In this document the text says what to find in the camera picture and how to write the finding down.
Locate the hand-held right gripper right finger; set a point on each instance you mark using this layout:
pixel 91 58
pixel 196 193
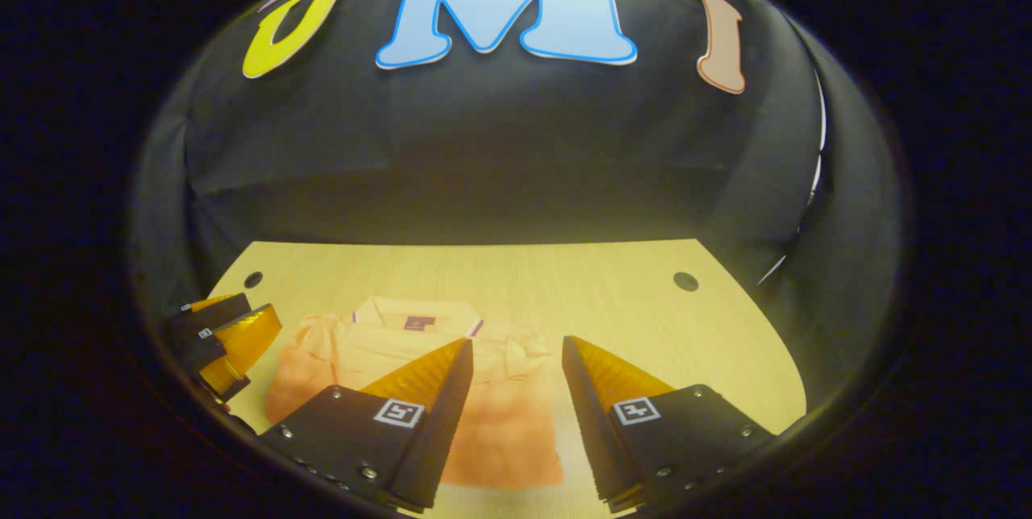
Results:
pixel 592 422

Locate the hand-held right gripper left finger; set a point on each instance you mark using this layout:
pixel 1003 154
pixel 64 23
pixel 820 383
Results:
pixel 439 430

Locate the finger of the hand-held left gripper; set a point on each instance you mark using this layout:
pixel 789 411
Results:
pixel 242 342
pixel 214 317

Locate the orange T-shirt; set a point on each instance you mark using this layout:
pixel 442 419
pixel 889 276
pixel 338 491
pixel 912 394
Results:
pixel 508 422

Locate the black backdrop cloth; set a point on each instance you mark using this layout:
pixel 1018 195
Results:
pixel 484 148

